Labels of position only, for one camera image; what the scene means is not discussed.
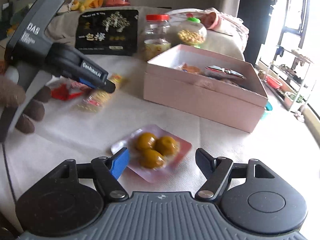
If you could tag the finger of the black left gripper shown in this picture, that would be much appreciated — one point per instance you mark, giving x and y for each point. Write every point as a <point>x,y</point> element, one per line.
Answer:
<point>89,73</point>

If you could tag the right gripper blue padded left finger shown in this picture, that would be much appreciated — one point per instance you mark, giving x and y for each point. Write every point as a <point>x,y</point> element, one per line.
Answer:
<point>118,162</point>

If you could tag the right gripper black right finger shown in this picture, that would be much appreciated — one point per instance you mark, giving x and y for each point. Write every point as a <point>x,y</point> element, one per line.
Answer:
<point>205,162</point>

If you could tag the red snack pouch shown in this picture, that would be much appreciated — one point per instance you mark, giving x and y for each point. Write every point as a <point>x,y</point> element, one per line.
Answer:
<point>69,91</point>

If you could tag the yellow oat bar packet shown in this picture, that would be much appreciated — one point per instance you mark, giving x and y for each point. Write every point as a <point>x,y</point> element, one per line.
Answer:
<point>99,98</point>

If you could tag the brown gloved hand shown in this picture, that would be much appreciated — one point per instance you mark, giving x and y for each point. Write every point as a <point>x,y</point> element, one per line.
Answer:
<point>13,95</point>

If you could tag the grey covered sofa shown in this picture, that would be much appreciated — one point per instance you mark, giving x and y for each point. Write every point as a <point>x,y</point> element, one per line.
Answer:
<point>63,29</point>

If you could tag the black plum snack bag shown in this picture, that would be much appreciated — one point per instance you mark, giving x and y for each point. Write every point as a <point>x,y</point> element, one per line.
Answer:
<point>107,32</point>

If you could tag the yellow plush toy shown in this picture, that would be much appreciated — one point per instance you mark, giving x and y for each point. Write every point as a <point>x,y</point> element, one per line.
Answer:
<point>76,5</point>

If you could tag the pink cardboard box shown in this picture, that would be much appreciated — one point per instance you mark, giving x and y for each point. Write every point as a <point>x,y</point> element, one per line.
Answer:
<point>239,105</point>

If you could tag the red lid plastic jar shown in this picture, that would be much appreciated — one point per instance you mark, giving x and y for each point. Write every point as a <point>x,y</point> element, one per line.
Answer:
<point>156,39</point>

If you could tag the green lid round jar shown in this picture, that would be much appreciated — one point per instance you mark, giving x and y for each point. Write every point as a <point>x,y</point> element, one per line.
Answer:
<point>192,32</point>

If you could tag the white metal shelf rack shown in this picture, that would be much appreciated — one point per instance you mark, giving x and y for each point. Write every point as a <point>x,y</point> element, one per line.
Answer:
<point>290,75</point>

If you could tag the pink patterned blanket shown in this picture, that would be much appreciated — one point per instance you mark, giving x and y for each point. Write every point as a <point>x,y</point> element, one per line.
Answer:
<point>216,21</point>

